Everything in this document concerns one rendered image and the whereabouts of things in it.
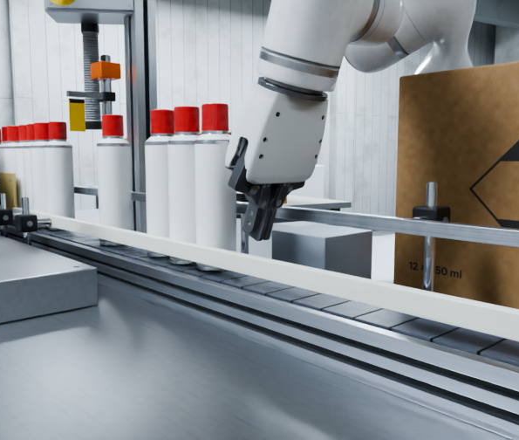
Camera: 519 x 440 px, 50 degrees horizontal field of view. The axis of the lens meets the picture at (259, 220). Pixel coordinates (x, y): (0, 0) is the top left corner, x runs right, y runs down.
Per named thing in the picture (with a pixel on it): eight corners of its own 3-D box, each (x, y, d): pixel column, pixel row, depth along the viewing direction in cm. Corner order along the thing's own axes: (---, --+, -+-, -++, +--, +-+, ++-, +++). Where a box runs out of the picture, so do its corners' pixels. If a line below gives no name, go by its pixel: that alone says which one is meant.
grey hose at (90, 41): (81, 129, 115) (78, 24, 113) (98, 130, 118) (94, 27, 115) (89, 128, 113) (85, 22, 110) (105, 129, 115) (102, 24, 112)
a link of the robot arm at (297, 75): (303, 53, 63) (297, 79, 64) (244, 43, 57) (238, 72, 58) (359, 72, 57) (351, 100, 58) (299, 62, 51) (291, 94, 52)
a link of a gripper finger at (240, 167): (265, 115, 58) (284, 149, 62) (215, 168, 57) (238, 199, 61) (272, 119, 57) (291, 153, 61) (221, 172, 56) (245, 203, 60)
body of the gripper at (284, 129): (304, 73, 63) (280, 165, 67) (235, 64, 57) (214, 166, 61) (352, 91, 58) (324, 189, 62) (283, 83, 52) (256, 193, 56)
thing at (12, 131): (3, 219, 122) (-2, 126, 120) (27, 217, 126) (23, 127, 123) (11, 222, 118) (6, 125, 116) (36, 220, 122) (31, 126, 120)
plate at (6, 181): (-2, 213, 122) (-4, 172, 121) (2, 212, 123) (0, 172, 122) (14, 216, 115) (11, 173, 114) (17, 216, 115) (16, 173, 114)
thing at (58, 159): (43, 229, 108) (37, 121, 105) (69, 226, 111) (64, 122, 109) (53, 231, 104) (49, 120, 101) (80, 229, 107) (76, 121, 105)
